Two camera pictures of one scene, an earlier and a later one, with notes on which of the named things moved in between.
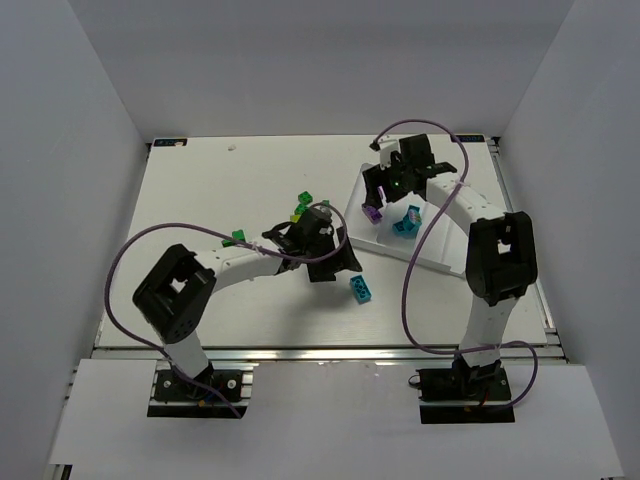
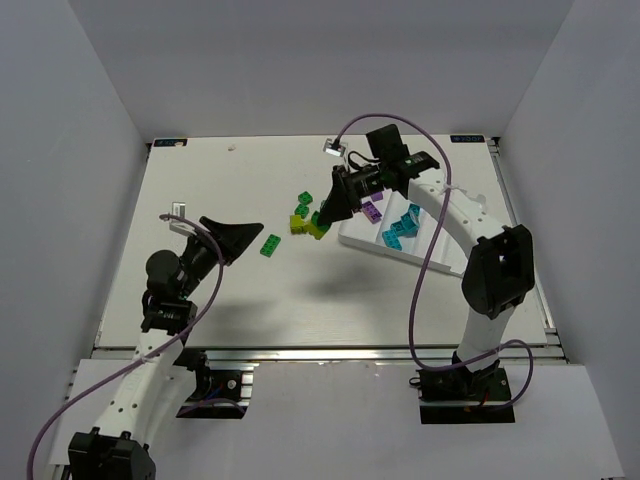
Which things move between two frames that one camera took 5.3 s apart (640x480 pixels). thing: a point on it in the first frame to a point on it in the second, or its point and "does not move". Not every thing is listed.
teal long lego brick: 361,289 to 391,240
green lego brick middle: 300,209 does not move
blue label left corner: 170,142 does not move
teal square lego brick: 405,227 does not move
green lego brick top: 305,197 does not move
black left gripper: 330,258 to 210,239
